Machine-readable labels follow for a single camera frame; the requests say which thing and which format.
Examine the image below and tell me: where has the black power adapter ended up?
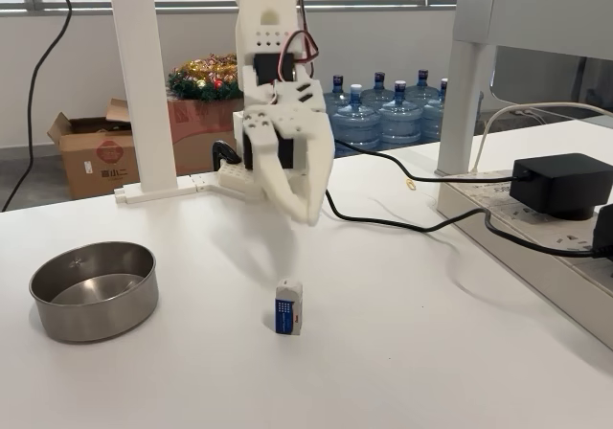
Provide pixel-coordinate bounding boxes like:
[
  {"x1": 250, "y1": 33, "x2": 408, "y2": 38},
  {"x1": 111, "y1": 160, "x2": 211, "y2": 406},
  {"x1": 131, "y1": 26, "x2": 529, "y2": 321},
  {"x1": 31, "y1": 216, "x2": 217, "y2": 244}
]
[{"x1": 509, "y1": 152, "x2": 608, "y2": 222}]

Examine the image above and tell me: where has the white cable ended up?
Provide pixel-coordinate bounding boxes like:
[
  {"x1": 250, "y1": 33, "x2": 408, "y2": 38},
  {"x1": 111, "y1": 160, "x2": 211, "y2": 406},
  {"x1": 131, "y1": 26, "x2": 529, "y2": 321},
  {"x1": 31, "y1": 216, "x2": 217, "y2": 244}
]
[{"x1": 471, "y1": 102, "x2": 613, "y2": 174}]

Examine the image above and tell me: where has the black adapter cable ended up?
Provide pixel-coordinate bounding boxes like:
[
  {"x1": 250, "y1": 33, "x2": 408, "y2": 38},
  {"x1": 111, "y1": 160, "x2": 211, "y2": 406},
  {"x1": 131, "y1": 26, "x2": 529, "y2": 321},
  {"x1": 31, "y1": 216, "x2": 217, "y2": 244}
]
[{"x1": 333, "y1": 138, "x2": 521, "y2": 182}]

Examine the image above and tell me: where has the white power strip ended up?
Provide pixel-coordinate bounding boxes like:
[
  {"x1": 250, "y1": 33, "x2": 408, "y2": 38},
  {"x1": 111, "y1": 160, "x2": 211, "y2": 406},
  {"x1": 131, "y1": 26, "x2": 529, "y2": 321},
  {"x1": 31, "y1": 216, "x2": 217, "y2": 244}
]
[{"x1": 438, "y1": 168, "x2": 613, "y2": 353}]

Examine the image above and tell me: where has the red cardboard box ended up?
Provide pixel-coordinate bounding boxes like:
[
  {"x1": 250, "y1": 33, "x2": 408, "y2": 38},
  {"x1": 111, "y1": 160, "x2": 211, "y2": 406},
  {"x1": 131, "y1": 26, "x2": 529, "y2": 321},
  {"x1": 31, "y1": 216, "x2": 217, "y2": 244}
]
[{"x1": 166, "y1": 97, "x2": 246, "y2": 175}]

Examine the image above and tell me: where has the tinsel christmas wreath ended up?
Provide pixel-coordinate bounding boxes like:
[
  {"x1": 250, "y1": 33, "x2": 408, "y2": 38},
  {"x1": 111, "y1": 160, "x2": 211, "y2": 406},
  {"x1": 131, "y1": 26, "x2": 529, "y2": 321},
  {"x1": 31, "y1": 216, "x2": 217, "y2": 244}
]
[{"x1": 167, "y1": 53, "x2": 245, "y2": 103}]

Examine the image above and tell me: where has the small white and blue box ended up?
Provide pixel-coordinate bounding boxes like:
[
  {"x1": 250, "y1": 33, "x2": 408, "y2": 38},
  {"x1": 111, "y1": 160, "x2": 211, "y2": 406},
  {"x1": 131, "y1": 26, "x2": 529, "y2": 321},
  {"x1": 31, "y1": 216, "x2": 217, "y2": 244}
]
[{"x1": 275, "y1": 279, "x2": 304, "y2": 337}]

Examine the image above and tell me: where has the red black servo cable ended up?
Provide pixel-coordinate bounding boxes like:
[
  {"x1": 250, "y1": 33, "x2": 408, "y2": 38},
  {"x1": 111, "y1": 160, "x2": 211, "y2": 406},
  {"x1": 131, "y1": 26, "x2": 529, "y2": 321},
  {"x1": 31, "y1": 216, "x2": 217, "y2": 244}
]
[{"x1": 270, "y1": 0, "x2": 321, "y2": 107}]

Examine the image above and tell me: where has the dark partition panel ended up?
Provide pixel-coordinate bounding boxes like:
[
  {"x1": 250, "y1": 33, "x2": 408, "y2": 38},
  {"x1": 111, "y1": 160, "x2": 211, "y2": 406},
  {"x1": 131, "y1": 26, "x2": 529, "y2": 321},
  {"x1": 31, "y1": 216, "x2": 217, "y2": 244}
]
[{"x1": 490, "y1": 45, "x2": 613, "y2": 122}]

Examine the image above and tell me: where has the black table clamp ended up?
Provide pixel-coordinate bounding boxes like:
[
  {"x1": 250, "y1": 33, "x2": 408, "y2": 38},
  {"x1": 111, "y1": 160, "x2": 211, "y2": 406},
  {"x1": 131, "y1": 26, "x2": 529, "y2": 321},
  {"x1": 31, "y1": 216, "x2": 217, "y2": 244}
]
[{"x1": 212, "y1": 140, "x2": 243, "y2": 171}]

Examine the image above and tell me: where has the black power cable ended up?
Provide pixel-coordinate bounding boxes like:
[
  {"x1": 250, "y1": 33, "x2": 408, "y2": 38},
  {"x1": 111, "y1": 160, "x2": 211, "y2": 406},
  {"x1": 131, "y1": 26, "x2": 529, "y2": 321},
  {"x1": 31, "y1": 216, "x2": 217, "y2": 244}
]
[{"x1": 323, "y1": 189, "x2": 604, "y2": 260}]

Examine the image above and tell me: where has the round metal bowl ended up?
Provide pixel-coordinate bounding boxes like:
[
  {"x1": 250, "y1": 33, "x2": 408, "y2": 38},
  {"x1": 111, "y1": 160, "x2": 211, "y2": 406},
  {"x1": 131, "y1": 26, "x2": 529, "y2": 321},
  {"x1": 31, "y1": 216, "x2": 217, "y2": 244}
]
[{"x1": 28, "y1": 240, "x2": 160, "y2": 344}]

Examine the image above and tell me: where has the white post with base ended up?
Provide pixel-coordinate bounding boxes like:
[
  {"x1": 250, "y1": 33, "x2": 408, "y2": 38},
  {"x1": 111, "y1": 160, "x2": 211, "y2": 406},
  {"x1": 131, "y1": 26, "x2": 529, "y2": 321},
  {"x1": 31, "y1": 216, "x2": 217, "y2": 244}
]
[{"x1": 105, "y1": 0, "x2": 221, "y2": 205}]

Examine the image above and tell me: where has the black plug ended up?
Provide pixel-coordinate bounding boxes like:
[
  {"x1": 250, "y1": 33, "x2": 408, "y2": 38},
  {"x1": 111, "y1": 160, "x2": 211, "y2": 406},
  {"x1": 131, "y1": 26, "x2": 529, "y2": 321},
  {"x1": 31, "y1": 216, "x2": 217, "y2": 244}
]
[{"x1": 592, "y1": 203, "x2": 613, "y2": 259}]

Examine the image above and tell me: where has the grey desk shelf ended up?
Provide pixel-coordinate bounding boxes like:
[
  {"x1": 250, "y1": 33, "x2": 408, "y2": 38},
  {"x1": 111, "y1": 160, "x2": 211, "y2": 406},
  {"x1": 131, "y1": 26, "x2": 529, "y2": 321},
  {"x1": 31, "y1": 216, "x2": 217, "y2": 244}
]
[{"x1": 436, "y1": 0, "x2": 613, "y2": 177}]

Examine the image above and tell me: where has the blue water jug white cap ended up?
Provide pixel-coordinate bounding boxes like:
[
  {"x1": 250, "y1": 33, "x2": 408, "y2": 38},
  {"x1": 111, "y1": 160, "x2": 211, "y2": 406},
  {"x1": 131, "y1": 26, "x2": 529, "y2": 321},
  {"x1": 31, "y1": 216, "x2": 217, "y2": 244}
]
[{"x1": 329, "y1": 82, "x2": 382, "y2": 151}]

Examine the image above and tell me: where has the open brown cardboard box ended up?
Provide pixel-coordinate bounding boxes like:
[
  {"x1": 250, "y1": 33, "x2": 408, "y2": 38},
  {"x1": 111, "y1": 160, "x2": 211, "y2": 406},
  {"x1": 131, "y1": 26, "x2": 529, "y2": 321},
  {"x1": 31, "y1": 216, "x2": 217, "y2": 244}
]
[{"x1": 46, "y1": 97, "x2": 143, "y2": 200}]

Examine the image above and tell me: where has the hanging black cable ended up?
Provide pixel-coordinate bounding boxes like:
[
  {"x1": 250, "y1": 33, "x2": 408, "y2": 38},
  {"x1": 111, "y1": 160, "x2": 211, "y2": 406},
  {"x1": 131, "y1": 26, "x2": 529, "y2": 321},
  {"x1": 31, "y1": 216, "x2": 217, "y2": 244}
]
[{"x1": 0, "y1": 0, "x2": 74, "y2": 213}]

